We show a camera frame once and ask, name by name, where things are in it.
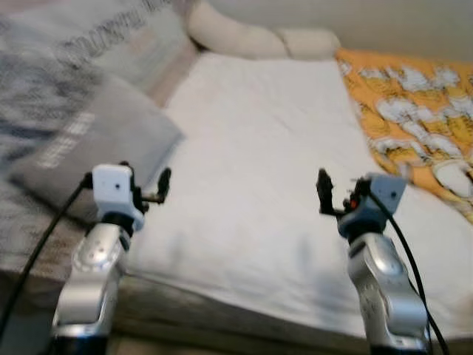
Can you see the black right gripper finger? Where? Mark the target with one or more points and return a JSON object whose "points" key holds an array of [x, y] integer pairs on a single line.
{"points": [[325, 192], [352, 194]]}

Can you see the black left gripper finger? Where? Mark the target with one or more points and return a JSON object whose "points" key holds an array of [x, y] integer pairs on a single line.
{"points": [[136, 183], [163, 186]]}

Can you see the grey plush pillow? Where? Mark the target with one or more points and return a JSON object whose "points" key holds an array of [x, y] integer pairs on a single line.
{"points": [[111, 133]]}

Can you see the white quilted mattress pad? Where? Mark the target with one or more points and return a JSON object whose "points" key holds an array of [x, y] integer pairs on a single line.
{"points": [[259, 148]]}

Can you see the orange duck print sheet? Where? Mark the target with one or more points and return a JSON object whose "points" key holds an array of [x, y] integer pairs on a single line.
{"points": [[414, 111]]}

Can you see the beige quilted mattress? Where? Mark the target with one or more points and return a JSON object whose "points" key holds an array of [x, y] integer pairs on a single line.
{"points": [[222, 318]]}

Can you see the white grey ornament print blanket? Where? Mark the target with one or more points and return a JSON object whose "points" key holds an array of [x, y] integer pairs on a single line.
{"points": [[44, 59]]}

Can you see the beige long bolster cushion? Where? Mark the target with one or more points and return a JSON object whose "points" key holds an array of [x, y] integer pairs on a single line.
{"points": [[244, 37]]}

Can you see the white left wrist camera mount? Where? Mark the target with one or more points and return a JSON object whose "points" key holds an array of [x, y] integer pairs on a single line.
{"points": [[112, 188]]}

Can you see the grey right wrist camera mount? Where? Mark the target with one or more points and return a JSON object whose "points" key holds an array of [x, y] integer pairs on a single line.
{"points": [[380, 196]]}

